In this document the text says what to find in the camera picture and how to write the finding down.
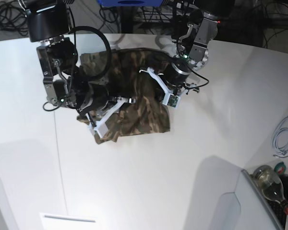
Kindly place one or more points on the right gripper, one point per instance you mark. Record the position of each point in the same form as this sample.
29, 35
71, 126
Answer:
90, 96

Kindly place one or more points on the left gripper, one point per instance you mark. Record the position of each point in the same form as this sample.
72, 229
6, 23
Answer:
173, 75

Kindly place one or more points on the camouflage t-shirt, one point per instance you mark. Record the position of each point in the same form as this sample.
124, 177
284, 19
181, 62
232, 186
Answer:
147, 115

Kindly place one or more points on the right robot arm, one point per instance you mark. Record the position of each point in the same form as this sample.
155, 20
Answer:
66, 84

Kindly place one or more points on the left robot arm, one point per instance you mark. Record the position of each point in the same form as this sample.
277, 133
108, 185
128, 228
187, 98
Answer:
195, 25

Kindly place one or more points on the blue box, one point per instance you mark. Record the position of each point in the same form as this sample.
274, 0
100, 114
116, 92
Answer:
132, 3

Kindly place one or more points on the green tape roll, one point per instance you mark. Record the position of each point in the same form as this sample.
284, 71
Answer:
280, 168

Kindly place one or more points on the clear glass bottle red cap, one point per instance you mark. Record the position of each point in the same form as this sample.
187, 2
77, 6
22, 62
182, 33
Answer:
271, 185

